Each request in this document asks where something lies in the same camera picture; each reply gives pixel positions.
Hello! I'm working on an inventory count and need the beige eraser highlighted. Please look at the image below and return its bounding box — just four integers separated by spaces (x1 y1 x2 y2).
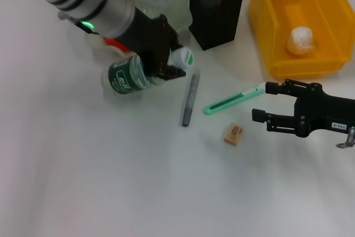
224 122 244 146

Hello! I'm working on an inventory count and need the black mesh pen holder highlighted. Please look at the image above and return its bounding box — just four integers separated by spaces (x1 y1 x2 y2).
188 0 244 52

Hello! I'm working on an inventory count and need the clear water bottle green label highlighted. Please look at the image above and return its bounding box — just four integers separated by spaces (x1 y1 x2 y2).
106 47 195 95

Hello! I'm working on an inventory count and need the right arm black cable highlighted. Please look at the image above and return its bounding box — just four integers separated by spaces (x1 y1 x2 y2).
336 126 355 149

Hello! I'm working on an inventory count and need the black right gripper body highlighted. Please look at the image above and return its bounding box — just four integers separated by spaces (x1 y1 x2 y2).
293 83 355 138

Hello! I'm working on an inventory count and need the grey marker pen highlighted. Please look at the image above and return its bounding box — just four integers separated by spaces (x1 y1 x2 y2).
180 72 201 128

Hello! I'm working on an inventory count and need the red toy orange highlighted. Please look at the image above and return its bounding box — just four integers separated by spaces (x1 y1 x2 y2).
104 36 131 54

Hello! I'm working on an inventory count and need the white paper ball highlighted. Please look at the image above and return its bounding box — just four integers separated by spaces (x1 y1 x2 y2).
286 26 317 54

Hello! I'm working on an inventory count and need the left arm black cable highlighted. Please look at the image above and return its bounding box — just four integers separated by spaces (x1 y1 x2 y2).
57 11 100 36

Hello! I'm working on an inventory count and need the green utility knife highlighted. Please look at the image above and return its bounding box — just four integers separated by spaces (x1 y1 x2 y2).
204 83 266 115

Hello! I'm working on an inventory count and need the pale green glass fruit bowl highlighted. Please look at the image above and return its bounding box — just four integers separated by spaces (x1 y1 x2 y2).
84 0 194 57

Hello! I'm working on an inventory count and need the yellow plastic bin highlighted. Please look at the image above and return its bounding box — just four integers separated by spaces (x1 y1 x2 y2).
247 0 355 79

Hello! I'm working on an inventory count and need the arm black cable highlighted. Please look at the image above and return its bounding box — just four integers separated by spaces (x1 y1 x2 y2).
57 11 100 36
336 126 355 149

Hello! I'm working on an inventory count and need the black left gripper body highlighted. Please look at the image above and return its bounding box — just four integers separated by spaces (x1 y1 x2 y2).
115 8 170 65

